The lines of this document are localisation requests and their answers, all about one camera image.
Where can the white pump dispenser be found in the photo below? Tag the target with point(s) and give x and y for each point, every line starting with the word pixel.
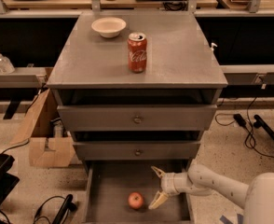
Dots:
pixel 213 46

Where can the black power adapter with cable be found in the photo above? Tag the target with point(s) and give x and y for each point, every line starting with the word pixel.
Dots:
pixel 247 126

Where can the clear sanitizer bottle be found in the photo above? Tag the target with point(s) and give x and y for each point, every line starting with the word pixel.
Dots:
pixel 6 65

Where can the brown cardboard box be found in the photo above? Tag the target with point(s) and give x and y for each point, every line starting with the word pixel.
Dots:
pixel 46 150

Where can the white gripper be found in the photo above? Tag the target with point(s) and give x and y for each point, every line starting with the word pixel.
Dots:
pixel 169 183

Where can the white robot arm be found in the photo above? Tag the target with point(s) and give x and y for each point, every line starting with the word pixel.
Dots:
pixel 255 199

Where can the grey open bottom drawer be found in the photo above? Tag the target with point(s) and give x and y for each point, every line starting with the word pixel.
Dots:
pixel 111 182

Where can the grey middle drawer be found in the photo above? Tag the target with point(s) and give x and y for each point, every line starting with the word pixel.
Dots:
pixel 137 150

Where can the grey top drawer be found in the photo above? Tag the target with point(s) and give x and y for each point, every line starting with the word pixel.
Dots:
pixel 95 118

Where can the red Coca-Cola can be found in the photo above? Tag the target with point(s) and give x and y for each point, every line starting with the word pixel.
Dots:
pixel 137 50

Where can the red apple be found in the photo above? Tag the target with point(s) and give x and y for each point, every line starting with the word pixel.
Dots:
pixel 135 200

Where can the grey drawer cabinet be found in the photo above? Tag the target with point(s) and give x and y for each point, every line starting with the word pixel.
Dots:
pixel 180 70

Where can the black floor stand leg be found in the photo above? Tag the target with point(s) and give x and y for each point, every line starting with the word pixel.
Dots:
pixel 259 122

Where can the white bowl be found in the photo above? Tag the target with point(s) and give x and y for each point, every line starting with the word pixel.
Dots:
pixel 108 27

